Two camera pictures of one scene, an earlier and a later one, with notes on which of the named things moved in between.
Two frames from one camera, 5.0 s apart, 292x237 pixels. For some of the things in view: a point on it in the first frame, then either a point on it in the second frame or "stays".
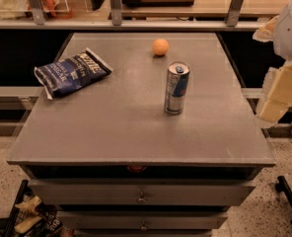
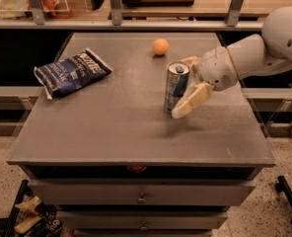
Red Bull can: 178,73 stays
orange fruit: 160,46 stays
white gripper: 290,30 → 216,68
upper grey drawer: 139,193 stays
